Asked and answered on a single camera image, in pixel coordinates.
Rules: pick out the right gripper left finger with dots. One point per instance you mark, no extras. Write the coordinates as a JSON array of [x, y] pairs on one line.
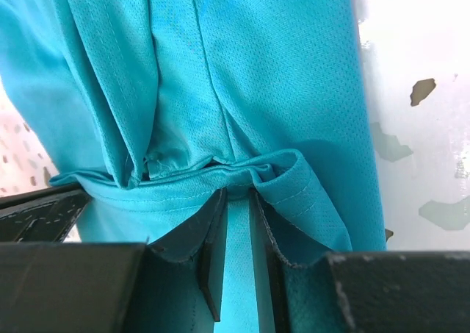
[[173, 284]]

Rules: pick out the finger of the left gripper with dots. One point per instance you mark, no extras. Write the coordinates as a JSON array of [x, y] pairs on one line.
[[42, 215]]

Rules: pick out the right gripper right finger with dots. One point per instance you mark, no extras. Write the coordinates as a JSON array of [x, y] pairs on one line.
[[302, 286]]

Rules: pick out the teal t shirt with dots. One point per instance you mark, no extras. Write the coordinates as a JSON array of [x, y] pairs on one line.
[[152, 105]]

